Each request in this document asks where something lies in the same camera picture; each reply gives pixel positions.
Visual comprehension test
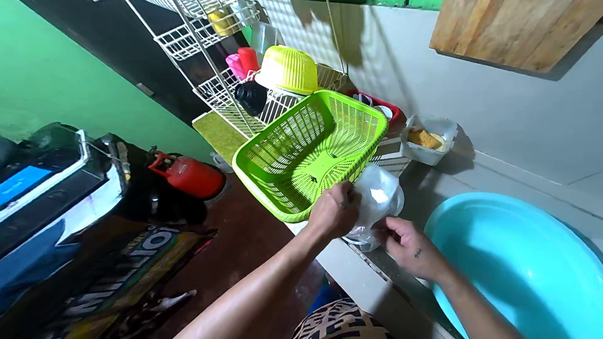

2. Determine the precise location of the person's left hand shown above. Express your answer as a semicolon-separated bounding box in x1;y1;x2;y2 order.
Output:
308;180;362;241

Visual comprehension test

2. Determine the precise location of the person's right hand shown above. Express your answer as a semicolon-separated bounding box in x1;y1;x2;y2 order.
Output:
372;216;452;284

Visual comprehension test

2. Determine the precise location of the clear plastic bag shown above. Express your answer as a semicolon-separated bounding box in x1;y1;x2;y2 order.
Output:
345;163;401;252

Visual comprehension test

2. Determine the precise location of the person's left forearm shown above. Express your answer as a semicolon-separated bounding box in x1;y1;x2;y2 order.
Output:
173;224;332;339

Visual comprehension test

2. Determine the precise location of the person's right forearm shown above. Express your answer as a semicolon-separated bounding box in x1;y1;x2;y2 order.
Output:
436;266;525;339

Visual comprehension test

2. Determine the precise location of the green plastic basket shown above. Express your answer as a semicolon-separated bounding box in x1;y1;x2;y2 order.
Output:
232;89;390;224

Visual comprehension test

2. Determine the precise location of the translucent square container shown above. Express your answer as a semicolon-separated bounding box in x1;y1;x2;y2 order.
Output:
399;114;459;166

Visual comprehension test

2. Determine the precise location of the orange sponge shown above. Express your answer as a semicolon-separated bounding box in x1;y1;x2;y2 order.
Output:
408;129;443;150

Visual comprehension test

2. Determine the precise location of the red plastic tray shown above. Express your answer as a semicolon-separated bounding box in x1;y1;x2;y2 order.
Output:
346;89;402;126

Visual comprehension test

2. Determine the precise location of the person's body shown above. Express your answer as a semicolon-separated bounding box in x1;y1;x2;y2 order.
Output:
291;298;394;339

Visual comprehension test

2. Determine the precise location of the turquoise plastic basin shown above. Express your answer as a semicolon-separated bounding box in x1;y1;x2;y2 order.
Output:
424;191;603;339

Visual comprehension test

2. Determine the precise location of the black bottle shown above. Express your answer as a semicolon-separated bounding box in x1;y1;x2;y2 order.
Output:
234;80;268;117

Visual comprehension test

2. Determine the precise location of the yellow ribbed plastic bowl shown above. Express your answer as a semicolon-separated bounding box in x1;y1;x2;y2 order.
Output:
254;45;319;97

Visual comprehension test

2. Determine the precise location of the olive green mat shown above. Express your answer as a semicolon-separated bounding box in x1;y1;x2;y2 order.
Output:
192;110;247;166

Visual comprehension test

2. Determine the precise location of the red gas tank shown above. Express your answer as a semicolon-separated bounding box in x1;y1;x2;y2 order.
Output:
147;147;227;200

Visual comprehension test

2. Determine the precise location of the red plastic cup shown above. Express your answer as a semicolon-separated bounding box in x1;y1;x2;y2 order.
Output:
237;46;260;78

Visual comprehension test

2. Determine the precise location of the pink plastic cup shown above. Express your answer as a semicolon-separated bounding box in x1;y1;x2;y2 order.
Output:
225;53;247;81

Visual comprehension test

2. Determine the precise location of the clear plastic container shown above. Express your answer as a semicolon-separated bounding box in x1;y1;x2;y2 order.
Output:
250;21;284;56

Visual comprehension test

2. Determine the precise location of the yellow plastic mug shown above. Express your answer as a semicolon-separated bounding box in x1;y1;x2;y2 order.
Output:
207;7;240;37

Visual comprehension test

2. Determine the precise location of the wooden cutting board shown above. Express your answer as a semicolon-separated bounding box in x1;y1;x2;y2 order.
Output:
429;0;603;73

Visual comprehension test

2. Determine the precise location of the sack with large lettering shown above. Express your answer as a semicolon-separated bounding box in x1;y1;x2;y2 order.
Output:
9;221;218;339

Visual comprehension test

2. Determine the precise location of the dark door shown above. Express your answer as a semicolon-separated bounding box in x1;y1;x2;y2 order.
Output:
13;0;236;126

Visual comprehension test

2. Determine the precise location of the white wire dish rack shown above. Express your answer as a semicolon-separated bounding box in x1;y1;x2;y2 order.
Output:
125;0;350;140

